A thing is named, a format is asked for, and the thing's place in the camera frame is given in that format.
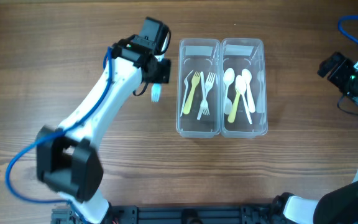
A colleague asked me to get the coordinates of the light blue plastic fork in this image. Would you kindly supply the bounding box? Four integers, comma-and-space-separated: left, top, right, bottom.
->
150, 83, 162, 103

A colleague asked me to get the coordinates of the yellow plastic fork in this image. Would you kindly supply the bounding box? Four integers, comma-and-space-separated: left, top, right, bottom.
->
183, 72, 201, 114

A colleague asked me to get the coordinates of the white fork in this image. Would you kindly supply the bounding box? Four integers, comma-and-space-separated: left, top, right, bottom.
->
197, 72, 216, 120
180, 70, 194, 117

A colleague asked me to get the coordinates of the white fork crossing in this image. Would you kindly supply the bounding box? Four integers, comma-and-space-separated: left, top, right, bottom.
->
198, 72, 209, 119

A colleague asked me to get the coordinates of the clear white spoon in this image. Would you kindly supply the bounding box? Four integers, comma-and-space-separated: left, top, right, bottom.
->
223, 68, 235, 114

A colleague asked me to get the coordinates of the yellow plastic spoon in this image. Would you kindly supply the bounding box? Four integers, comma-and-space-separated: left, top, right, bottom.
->
227, 90, 241, 123

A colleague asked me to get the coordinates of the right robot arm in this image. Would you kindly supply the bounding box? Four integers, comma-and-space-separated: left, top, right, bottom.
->
275, 52, 358, 223

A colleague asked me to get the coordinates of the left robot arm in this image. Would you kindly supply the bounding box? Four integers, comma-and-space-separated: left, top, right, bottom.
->
36, 17, 172, 223

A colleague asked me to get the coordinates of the left clear plastic container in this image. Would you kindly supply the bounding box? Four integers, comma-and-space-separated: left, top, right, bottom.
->
177, 38, 223, 138

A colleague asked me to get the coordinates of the clear plastic container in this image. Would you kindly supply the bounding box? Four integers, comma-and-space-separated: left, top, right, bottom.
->
221, 38, 268, 139
177, 38, 223, 138

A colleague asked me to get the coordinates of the right clear plastic container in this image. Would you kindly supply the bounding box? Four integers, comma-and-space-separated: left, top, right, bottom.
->
221, 38, 268, 139

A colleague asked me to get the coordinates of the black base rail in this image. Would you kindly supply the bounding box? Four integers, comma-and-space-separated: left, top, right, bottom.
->
51, 198, 328, 224

